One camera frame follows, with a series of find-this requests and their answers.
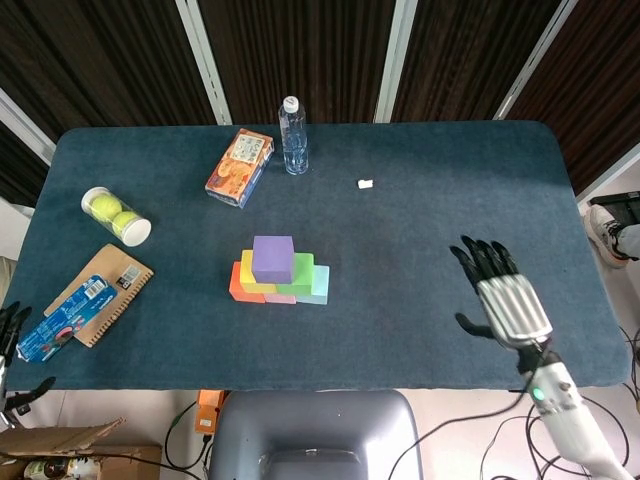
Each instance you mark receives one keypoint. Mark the grey chair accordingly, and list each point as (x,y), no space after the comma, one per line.
(315,430)

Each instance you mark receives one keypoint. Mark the blue cookie packet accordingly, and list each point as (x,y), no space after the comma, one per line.
(70,315)

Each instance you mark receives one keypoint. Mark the teal table cloth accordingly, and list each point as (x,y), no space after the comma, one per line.
(450,200)

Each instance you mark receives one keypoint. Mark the purple foam cube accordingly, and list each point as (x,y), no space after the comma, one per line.
(272,257)

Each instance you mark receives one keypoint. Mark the small white object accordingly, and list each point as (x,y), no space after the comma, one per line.
(365,183)

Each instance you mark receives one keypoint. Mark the brown spiral notebook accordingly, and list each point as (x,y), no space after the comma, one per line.
(130,280)

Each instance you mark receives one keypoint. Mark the clear plastic water bottle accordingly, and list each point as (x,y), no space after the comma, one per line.
(294,140)

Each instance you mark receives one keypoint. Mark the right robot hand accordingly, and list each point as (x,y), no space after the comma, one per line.
(515,305)

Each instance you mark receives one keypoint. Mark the white partition post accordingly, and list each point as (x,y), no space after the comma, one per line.
(397,60)
(535,60)
(25,127)
(205,65)
(610,175)

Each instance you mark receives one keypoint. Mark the yellow-green tennis ball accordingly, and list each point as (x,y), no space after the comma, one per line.
(105,207)
(125,222)

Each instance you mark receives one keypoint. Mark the blue orange biscuit box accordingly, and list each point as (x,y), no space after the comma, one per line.
(240,167)

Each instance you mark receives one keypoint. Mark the orange power strip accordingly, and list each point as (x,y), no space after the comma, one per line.
(207,415)

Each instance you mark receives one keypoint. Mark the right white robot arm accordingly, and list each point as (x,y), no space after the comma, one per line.
(575,425)

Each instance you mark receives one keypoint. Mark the labelled glass bottle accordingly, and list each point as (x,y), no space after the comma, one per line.
(55,467)

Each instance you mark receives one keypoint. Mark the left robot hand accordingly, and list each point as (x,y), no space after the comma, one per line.
(10,330)

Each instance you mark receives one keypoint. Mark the pink foam cube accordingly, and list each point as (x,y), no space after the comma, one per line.
(280,299)

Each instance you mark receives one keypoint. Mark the brown cardboard box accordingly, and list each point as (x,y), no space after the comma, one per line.
(125,460)

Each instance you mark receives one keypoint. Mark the clear tennis ball tube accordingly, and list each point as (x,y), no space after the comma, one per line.
(135,232)

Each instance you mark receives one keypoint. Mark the light blue foam cube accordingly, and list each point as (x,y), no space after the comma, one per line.
(321,285)

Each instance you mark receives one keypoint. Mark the yellow foam cube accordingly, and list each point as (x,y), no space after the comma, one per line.
(247,275)

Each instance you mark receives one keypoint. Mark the green foam cube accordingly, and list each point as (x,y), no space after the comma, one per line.
(302,275)

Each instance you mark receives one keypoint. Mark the black rectangular object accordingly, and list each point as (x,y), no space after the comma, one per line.
(620,202)

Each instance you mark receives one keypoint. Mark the white orange sneaker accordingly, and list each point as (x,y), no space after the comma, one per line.
(607,230)

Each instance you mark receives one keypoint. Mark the orange foam cube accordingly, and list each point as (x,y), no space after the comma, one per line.
(237,290)

